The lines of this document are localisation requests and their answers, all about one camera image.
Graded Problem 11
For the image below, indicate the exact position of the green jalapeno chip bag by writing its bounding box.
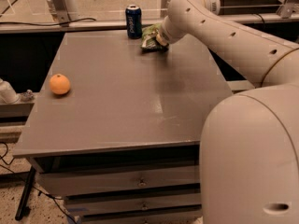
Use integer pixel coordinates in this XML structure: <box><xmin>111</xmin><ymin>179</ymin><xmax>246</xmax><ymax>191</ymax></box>
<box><xmin>141</xmin><ymin>23</ymin><xmax>168</xmax><ymax>51</ymax></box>

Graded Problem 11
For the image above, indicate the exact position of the grey drawer cabinet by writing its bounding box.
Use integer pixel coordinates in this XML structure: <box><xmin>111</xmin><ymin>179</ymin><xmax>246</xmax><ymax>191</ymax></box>
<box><xmin>14</xmin><ymin>31</ymin><xmax>231</xmax><ymax>219</ymax></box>

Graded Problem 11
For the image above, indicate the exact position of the blue pepsi can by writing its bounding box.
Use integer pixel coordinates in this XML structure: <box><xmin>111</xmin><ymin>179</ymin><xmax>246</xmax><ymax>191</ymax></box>
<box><xmin>125</xmin><ymin>5</ymin><xmax>142</xmax><ymax>39</ymax></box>

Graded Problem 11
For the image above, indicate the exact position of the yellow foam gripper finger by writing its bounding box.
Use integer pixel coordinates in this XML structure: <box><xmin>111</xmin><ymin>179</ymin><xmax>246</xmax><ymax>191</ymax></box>
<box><xmin>156</xmin><ymin>35</ymin><xmax>168</xmax><ymax>47</ymax></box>

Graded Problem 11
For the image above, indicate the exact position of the top grey drawer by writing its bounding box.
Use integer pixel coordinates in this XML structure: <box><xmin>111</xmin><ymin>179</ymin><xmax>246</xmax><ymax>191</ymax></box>
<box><xmin>36</xmin><ymin>165</ymin><xmax>199</xmax><ymax>196</ymax></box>

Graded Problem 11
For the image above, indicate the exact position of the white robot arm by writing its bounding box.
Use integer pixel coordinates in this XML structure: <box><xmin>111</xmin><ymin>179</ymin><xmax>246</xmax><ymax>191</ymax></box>
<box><xmin>158</xmin><ymin>0</ymin><xmax>299</xmax><ymax>224</ymax></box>

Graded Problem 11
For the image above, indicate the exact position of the middle grey drawer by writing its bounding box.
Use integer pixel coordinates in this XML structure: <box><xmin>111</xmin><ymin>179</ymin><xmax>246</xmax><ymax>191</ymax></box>
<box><xmin>64</xmin><ymin>193</ymin><xmax>201</xmax><ymax>216</ymax></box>

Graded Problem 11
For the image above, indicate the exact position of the small grey knob object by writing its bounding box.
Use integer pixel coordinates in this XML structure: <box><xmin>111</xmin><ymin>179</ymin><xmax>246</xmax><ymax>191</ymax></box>
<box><xmin>20</xmin><ymin>90</ymin><xmax>35</xmax><ymax>102</ymax></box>

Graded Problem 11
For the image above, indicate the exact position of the orange fruit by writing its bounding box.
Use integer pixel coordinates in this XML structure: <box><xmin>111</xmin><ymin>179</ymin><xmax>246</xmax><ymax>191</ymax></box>
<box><xmin>50</xmin><ymin>74</ymin><xmax>71</xmax><ymax>95</ymax></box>

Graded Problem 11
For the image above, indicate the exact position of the black table leg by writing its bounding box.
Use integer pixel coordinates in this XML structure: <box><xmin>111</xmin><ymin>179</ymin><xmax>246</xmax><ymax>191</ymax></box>
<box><xmin>15</xmin><ymin>167</ymin><xmax>36</xmax><ymax>221</ymax></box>

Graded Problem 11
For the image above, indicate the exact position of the grey metal rail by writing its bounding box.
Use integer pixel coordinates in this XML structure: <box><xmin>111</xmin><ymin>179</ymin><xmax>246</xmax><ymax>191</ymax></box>
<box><xmin>0</xmin><ymin>13</ymin><xmax>299</xmax><ymax>34</ymax></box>

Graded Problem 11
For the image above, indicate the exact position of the white cylinder object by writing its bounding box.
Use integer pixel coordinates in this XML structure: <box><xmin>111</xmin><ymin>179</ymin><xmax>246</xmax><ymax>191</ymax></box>
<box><xmin>0</xmin><ymin>78</ymin><xmax>19</xmax><ymax>104</ymax></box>

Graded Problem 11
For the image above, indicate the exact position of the grey drawer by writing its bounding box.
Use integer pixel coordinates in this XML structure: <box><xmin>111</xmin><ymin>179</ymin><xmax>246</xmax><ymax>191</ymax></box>
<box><xmin>36</xmin><ymin>165</ymin><xmax>199</xmax><ymax>196</ymax></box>
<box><xmin>81</xmin><ymin>208</ymin><xmax>202</xmax><ymax>224</ymax></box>
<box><xmin>64</xmin><ymin>193</ymin><xmax>201</xmax><ymax>216</ymax></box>

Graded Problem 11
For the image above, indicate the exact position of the black cable on rail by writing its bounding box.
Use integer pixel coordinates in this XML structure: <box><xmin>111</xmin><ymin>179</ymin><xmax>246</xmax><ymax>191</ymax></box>
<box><xmin>0</xmin><ymin>17</ymin><xmax>97</xmax><ymax>28</ymax></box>

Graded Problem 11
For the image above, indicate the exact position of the left metal bracket post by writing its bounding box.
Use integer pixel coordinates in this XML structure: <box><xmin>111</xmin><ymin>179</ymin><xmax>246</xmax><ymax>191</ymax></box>
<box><xmin>51</xmin><ymin>0</ymin><xmax>70</xmax><ymax>23</ymax></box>

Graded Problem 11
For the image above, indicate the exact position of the black floor cable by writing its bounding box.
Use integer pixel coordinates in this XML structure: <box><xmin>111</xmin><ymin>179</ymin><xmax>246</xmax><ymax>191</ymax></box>
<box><xmin>0</xmin><ymin>141</ymin><xmax>78</xmax><ymax>224</ymax></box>

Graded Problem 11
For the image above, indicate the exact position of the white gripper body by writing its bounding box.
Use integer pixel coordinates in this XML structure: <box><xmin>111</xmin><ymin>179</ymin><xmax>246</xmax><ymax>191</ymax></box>
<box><xmin>158</xmin><ymin>17</ymin><xmax>184</xmax><ymax>44</ymax></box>

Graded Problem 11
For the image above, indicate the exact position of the bottom grey drawer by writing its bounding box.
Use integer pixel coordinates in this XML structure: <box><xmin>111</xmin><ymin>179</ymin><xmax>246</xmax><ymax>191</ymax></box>
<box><xmin>81</xmin><ymin>208</ymin><xmax>202</xmax><ymax>224</ymax></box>

